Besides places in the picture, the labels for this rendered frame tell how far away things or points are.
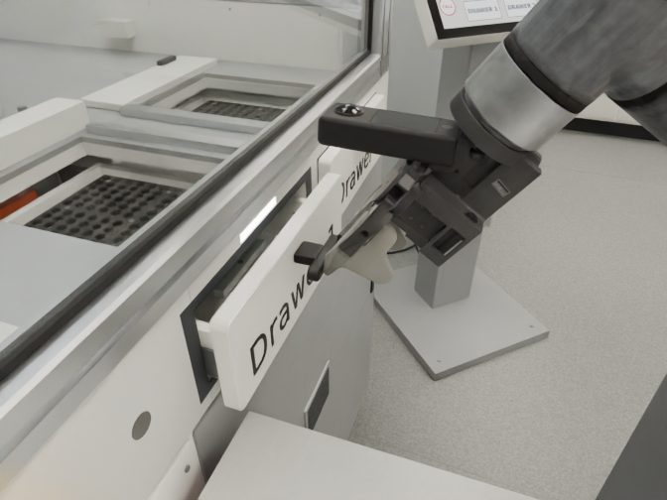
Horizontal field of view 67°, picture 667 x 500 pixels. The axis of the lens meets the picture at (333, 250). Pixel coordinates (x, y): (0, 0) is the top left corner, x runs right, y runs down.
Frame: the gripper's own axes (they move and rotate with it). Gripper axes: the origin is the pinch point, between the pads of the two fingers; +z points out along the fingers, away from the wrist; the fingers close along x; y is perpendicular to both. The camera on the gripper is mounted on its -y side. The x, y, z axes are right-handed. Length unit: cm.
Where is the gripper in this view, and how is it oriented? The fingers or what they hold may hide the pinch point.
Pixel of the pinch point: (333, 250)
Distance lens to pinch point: 50.4
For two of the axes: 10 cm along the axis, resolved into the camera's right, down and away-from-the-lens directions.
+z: -5.4, 5.6, 6.3
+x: 3.3, -5.4, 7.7
